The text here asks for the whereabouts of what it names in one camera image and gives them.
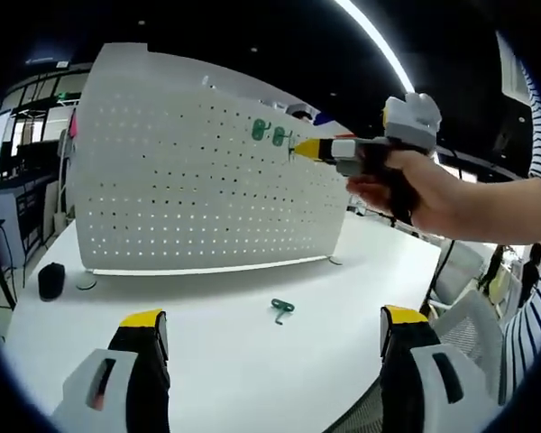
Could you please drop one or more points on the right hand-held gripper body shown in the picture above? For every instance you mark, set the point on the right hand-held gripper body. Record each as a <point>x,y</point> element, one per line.
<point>410,126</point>

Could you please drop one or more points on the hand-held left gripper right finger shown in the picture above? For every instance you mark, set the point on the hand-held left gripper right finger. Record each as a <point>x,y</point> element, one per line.
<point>437,388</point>

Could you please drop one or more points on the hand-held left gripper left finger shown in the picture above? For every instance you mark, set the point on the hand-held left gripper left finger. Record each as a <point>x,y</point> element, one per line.
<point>112,388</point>

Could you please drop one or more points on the white perforated mounting plate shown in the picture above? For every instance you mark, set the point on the white perforated mounting plate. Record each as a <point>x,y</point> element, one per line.
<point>185,203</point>

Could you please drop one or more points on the person's right hand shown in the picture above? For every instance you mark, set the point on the person's right hand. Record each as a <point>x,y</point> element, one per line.
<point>428,189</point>

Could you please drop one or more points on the ceiling light strip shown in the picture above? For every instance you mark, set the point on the ceiling light strip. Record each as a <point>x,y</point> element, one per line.
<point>374,36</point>

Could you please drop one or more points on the black round speaker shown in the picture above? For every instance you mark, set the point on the black round speaker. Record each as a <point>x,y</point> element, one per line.
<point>52,282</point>

